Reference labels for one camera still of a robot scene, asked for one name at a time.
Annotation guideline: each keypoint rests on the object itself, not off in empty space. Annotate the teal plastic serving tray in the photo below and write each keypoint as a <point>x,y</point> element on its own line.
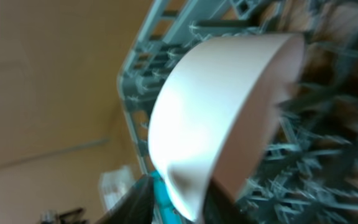
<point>164,210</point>

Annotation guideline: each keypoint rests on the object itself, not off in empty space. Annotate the small white plate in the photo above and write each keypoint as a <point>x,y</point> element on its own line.
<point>217,112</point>

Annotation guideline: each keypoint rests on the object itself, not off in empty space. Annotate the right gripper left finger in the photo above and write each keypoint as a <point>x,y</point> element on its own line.
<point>136,206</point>

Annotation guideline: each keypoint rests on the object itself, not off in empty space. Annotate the clear plastic waste bin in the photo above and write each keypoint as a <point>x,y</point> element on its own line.
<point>113,185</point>

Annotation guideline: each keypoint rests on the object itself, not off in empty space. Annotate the grey dishwasher rack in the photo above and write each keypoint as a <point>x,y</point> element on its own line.
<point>309,170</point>

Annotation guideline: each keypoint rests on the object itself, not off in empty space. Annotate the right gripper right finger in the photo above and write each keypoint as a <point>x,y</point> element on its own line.
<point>219,209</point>

